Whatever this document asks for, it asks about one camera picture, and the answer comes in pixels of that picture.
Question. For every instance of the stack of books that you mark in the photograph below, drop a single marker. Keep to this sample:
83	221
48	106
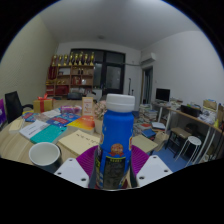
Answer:
148	113

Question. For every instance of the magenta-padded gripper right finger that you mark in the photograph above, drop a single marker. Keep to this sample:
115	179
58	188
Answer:
153	170

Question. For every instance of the cluttered side desk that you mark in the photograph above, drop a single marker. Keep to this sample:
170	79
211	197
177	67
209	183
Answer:
196	115

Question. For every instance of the pale yellow envelope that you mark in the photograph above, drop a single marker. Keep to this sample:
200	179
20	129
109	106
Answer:
78	142

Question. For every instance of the orange printed booklet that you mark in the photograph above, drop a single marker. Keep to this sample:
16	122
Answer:
82	123

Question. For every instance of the pale yellow notepad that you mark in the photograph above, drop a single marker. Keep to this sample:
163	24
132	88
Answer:
16	125

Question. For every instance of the pink flowers in white pot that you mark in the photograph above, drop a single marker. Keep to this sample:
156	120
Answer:
100	111

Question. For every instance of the blue printed booklet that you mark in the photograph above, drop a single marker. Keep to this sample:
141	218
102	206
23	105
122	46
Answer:
63	119

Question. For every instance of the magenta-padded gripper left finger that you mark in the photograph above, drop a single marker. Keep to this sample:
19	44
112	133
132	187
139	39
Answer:
71	171

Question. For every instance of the pink packet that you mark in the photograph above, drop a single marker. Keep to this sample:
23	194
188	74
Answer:
70	109

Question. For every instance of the blue drink bottle white cap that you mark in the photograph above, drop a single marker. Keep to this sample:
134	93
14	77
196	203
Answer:
115	133

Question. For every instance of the black framed glass door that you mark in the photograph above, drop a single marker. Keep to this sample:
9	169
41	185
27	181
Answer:
111	75

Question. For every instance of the brown paper bag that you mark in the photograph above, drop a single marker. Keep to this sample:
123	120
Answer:
161	140

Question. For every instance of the white booklet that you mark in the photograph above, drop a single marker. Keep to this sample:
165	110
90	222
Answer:
33	129

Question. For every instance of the teal book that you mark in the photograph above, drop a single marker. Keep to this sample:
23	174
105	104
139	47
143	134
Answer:
48	134

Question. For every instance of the black computer monitor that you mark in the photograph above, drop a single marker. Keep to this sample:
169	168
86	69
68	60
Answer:
163	94

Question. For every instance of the black office chair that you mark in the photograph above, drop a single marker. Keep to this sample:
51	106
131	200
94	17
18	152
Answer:
13	106

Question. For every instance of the white round stool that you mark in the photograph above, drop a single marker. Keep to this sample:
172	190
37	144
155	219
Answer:
194	140

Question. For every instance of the orange standing card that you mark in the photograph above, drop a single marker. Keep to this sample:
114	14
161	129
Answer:
88	106

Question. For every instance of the small wooden side table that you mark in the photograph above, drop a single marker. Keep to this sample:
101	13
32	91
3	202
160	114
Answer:
180	131

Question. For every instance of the wooden shelf unit with trophies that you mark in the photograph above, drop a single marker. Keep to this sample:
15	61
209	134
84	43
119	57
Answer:
71	78

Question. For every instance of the black mug white inside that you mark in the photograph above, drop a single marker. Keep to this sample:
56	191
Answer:
45	154

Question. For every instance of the yellow gift box red ribbon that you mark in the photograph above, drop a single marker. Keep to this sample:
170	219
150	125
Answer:
42	105

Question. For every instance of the white air conditioner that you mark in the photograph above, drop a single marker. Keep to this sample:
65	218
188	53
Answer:
148	58

